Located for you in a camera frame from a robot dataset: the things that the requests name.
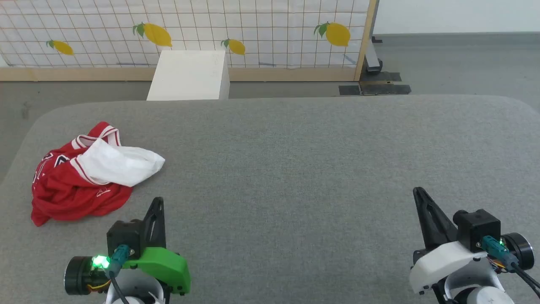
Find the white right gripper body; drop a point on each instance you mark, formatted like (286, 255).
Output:
(443, 264)

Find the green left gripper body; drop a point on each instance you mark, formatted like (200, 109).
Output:
(168, 266)

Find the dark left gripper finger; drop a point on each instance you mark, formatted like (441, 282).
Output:
(148, 230)
(159, 228)

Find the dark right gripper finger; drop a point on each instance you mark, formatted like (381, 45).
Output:
(425, 228)
(443, 230)

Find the red and white jersey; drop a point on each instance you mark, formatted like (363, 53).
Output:
(71, 190)

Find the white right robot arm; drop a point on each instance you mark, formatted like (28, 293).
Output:
(476, 283)

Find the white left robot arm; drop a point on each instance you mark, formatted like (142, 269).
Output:
(139, 291)

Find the large black floor plate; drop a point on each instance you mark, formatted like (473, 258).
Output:
(384, 86)

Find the white box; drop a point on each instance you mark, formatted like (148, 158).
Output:
(187, 76)

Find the small black floor plate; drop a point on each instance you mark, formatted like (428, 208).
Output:
(349, 90)

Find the grey metal screen foot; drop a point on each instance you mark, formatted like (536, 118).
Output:
(372, 57)

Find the lemon pattern grid panel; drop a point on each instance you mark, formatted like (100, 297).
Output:
(295, 74)

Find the lemon print grid screen panel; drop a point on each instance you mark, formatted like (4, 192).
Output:
(261, 25)

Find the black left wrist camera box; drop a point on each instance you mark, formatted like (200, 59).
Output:
(124, 236)

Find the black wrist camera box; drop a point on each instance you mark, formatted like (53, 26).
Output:
(476, 228)
(124, 236)

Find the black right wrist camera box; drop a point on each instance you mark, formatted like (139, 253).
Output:
(476, 228)

